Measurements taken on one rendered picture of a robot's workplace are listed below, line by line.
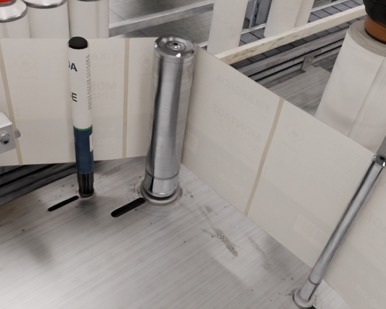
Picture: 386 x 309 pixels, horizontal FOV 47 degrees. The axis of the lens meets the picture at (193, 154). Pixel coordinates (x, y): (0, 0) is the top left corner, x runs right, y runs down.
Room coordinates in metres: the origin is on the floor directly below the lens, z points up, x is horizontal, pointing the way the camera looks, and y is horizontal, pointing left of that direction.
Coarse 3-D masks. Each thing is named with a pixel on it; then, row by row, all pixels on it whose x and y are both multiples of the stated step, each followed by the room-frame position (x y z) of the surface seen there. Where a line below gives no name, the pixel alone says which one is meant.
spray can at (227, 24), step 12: (216, 0) 0.66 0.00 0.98; (228, 0) 0.65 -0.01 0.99; (240, 0) 0.65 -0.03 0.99; (216, 12) 0.66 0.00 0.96; (228, 12) 0.65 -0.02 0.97; (240, 12) 0.66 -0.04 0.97; (216, 24) 0.66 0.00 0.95; (228, 24) 0.65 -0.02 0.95; (240, 24) 0.66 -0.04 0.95; (216, 36) 0.65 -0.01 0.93; (228, 36) 0.65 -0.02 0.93; (240, 36) 0.67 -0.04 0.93; (216, 48) 0.65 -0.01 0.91; (228, 48) 0.65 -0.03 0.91
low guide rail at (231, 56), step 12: (348, 12) 0.87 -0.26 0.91; (360, 12) 0.91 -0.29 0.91; (312, 24) 0.79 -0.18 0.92; (324, 24) 0.81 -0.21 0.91; (336, 24) 0.85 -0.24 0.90; (276, 36) 0.72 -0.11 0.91; (288, 36) 0.73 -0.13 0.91; (300, 36) 0.76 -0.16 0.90; (240, 48) 0.65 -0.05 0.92; (252, 48) 0.67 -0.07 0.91; (264, 48) 0.69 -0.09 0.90; (228, 60) 0.63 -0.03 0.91; (240, 60) 0.65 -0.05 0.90
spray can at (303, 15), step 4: (304, 0) 0.81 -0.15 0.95; (308, 0) 0.81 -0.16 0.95; (312, 0) 0.82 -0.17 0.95; (304, 4) 0.81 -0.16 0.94; (308, 4) 0.81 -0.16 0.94; (312, 4) 0.82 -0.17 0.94; (300, 8) 0.81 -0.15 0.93; (304, 8) 0.81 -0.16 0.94; (308, 8) 0.81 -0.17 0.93; (300, 12) 0.81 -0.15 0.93; (304, 12) 0.81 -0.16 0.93; (308, 12) 0.81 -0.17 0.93; (300, 16) 0.81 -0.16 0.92; (304, 16) 0.81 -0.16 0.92; (308, 16) 0.82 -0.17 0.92; (296, 20) 0.81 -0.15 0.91; (300, 20) 0.81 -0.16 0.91; (304, 20) 0.81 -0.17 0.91; (296, 24) 0.81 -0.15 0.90; (300, 24) 0.81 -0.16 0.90; (304, 24) 0.81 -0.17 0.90
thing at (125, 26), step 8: (208, 0) 0.71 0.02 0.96; (248, 0) 0.76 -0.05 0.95; (176, 8) 0.66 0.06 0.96; (184, 8) 0.66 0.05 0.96; (192, 8) 0.67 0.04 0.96; (200, 8) 0.68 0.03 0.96; (208, 8) 0.69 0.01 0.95; (144, 16) 0.61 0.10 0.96; (152, 16) 0.62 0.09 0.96; (160, 16) 0.62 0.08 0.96; (168, 16) 0.63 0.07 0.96; (176, 16) 0.65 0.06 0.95; (184, 16) 0.66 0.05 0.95; (112, 24) 0.57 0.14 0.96; (120, 24) 0.57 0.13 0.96; (128, 24) 0.58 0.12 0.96; (136, 24) 0.59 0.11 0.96; (144, 24) 0.60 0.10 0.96; (152, 24) 0.61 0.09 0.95; (112, 32) 0.56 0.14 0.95; (120, 32) 0.57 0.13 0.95
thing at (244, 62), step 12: (348, 0) 1.04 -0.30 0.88; (360, 0) 1.05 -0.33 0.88; (312, 12) 0.93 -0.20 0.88; (324, 12) 0.94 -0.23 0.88; (336, 12) 0.95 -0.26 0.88; (348, 24) 0.90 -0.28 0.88; (252, 36) 0.77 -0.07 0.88; (312, 36) 0.82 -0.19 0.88; (324, 36) 0.83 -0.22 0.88; (204, 48) 0.70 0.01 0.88; (276, 48) 0.74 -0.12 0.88; (288, 48) 0.75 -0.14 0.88; (252, 60) 0.68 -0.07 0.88
